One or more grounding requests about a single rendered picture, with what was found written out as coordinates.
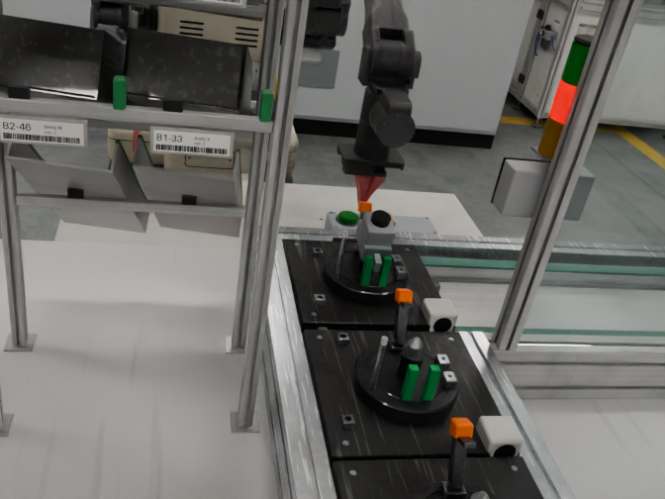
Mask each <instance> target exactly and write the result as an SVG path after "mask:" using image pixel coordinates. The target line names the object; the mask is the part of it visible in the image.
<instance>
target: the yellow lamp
mask: <svg viewBox="0 0 665 499"><path fill-rule="evenodd" d="M563 125H564V124H561V123H559V122H556V121H554V120H553V119H551V118H550V116H548V119H547V122H546V125H545V128H544V131H543V134H542V137H541V140H540V143H539V146H538V152H539V153H540V154H542V155H543V156H545V157H547V158H550V159H553V156H554V153H555V150H556V147H557V144H558V141H559V138H560V135H561V132H562V129H563Z"/></svg>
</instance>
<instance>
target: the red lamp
mask: <svg viewBox="0 0 665 499"><path fill-rule="evenodd" d="M575 91H576V86H573V85H570V84H568V83H566V82H564V81H563V80H562V79H560V82H559V85H558V88H557V91H556V94H555V97H554V100H553V103H552V106H551V109H550V112H549V116H550V118H551V119H553V120H554V121H556V122H559V123H561V124H564V123H565V121H566V118H567V115H568V112H569V109H570V106H571V103H572V100H573V97H574V94H575Z"/></svg>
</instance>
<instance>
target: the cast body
mask: <svg viewBox="0 0 665 499"><path fill-rule="evenodd" d="M395 236H396V231H395V227H394V223H393V218H392V214H391V213H387V212H385V211H383V210H376V211H374V212H365V213H364V216H363V219H362V220H359V223H358V226H357V229H356V237H357V243H358V248H359V254H360V259H361V261H364V260H365V256H366V255H373V257H374V262H373V267H372V268H373V271H378V272H379V270H380V267H381V265H382V258H383V256H390V253H391V251H392V248H391V245H392V243H393V241H394V239H395Z"/></svg>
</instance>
